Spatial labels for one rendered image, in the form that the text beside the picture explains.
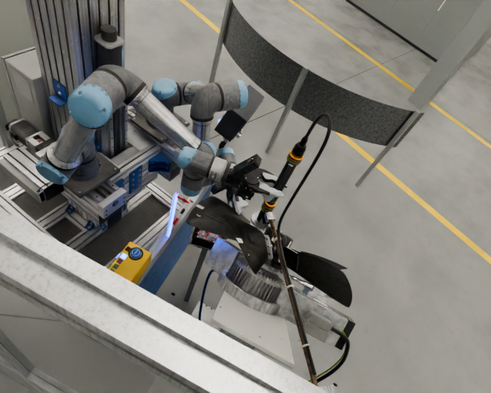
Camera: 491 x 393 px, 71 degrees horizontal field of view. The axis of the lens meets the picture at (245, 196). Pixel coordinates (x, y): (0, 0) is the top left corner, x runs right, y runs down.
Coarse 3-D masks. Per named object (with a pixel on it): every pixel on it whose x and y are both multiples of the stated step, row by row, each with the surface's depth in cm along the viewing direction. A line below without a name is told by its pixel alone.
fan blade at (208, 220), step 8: (208, 200) 146; (216, 200) 147; (200, 208) 141; (208, 208) 142; (216, 208) 142; (224, 208) 144; (232, 208) 145; (192, 216) 136; (208, 216) 138; (216, 216) 139; (240, 216) 142; (192, 224) 133; (200, 224) 135; (208, 224) 136; (216, 224) 137; (224, 224) 138; (216, 232) 135; (224, 232) 135
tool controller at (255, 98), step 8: (248, 88) 186; (256, 96) 186; (248, 104) 180; (256, 104) 183; (232, 112) 173; (240, 112) 174; (248, 112) 177; (224, 120) 178; (232, 120) 176; (240, 120) 174; (248, 120) 180; (216, 128) 184; (224, 128) 182; (232, 128) 180; (240, 128) 178; (224, 136) 186; (232, 136) 184
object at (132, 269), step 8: (120, 256) 130; (128, 256) 131; (144, 256) 133; (112, 264) 128; (120, 264) 128; (128, 264) 129; (136, 264) 130; (144, 264) 132; (120, 272) 127; (128, 272) 127; (136, 272) 128; (128, 280) 126; (136, 280) 133
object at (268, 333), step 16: (224, 304) 113; (240, 304) 122; (224, 320) 99; (240, 320) 106; (256, 320) 114; (272, 320) 123; (240, 336) 96; (256, 336) 101; (272, 336) 107; (288, 336) 115; (272, 352) 95; (288, 352) 101; (336, 384) 96
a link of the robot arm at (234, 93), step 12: (180, 84) 171; (192, 84) 169; (204, 84) 161; (216, 84) 137; (228, 84) 139; (240, 84) 141; (192, 96) 166; (228, 96) 138; (240, 96) 140; (228, 108) 142
